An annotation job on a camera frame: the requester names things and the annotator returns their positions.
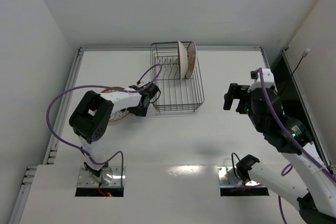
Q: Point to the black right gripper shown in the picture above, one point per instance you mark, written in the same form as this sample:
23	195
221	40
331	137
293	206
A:
234	94

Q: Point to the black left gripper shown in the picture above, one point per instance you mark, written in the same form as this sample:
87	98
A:
142	110

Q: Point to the floral plate brown rim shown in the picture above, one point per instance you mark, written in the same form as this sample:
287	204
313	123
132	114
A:
117	115
191	59

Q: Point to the sunburst plate green rim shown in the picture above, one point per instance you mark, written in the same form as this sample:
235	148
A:
183	60

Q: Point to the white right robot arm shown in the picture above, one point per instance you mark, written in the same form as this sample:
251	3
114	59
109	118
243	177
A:
315	202

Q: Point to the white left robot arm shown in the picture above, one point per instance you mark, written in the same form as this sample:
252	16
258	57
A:
91	117

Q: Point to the grey wire dish rack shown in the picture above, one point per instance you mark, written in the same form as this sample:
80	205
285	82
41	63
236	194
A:
177	96

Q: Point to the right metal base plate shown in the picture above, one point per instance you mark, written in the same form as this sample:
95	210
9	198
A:
228	180

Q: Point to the metal base plate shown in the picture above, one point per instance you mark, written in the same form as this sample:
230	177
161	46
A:
111	177
228	180

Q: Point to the black cable white connector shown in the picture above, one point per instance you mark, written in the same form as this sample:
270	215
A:
304	54

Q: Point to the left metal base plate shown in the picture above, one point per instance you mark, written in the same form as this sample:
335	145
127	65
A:
111	177

